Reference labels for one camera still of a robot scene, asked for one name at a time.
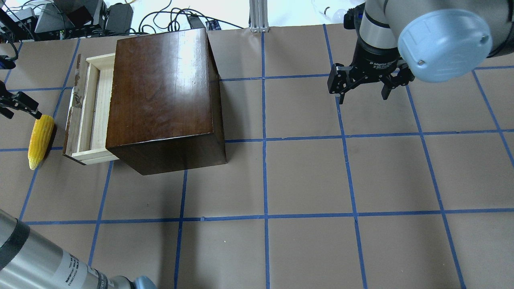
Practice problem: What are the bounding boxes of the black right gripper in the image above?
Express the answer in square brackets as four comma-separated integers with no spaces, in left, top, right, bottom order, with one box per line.
[327,42,415,105]

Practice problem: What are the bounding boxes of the yellow plastic corn cob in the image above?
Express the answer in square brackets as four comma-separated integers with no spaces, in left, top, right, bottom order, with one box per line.
[28,114,55,170]

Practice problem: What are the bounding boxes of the wooden drawer with white handle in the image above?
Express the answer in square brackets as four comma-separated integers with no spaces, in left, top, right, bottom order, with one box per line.
[62,53,117,166]

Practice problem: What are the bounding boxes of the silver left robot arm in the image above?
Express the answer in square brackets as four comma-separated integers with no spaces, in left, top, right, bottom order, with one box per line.
[1,210,156,289]

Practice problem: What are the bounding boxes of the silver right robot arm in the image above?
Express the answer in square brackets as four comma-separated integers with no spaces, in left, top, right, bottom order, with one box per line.
[70,0,513,123]

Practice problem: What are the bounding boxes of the dark wooden drawer cabinet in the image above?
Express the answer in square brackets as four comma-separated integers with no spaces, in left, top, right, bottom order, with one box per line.
[105,28,226,175]

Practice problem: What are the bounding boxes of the black power adapter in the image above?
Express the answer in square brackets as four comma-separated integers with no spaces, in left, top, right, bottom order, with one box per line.
[104,3,133,34]

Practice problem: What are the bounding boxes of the aluminium frame post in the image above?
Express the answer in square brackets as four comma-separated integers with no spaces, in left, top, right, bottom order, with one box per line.
[249,0,269,33]

